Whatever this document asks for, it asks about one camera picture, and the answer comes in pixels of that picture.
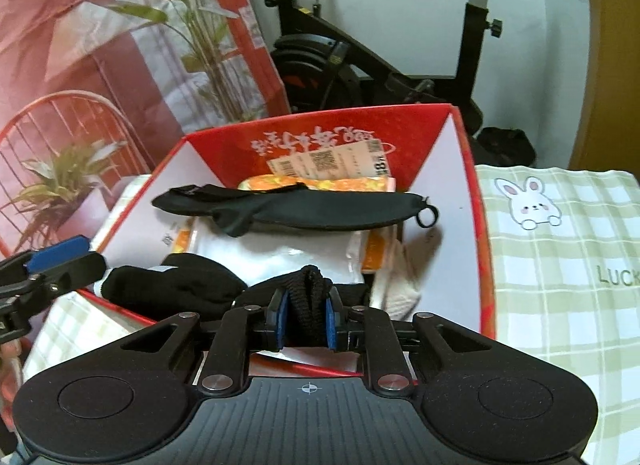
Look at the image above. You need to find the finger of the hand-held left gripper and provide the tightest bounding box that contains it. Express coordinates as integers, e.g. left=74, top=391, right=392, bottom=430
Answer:
left=0, top=238, right=91, bottom=287
left=0, top=250, right=107, bottom=314

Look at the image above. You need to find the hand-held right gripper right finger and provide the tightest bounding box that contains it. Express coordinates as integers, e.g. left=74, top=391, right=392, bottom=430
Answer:
left=324, top=289, right=505, bottom=396

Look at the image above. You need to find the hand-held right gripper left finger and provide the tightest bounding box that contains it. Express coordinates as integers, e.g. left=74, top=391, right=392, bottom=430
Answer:
left=121, top=289, right=291, bottom=396

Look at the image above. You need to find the black knit glove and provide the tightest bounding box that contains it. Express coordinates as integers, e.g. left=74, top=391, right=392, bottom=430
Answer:
left=235, top=264, right=372, bottom=347

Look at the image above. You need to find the white orange plastic packet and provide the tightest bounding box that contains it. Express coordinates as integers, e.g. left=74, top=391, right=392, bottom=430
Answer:
left=172, top=226, right=401, bottom=291

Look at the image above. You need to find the white knit glove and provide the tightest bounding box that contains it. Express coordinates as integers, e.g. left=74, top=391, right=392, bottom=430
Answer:
left=372, top=229, right=444, bottom=319

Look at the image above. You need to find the black sock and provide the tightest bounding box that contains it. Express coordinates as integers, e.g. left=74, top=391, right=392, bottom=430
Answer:
left=92, top=252, right=249, bottom=321

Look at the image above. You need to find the black cloth pouch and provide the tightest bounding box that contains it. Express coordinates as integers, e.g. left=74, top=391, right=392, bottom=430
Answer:
left=151, top=183, right=440, bottom=239

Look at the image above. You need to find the orange floral cloth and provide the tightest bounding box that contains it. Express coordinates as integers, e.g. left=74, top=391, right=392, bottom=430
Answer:
left=237, top=174, right=399, bottom=194

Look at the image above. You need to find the red strawberry print cardboard box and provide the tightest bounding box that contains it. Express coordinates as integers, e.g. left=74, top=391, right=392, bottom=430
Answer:
left=82, top=103, right=499, bottom=379

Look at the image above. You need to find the checkered rabbit print tablecloth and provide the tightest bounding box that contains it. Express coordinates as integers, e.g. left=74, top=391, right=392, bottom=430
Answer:
left=20, top=164, right=640, bottom=465

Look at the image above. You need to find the black bag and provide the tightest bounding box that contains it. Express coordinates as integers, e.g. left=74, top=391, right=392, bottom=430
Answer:
left=472, top=127, right=539, bottom=168

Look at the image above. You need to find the black exercise bike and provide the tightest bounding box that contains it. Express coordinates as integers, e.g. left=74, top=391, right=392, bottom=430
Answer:
left=232, top=0, right=546, bottom=136

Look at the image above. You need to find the wooden door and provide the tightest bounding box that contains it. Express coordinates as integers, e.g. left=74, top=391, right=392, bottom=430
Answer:
left=567, top=0, right=640, bottom=176

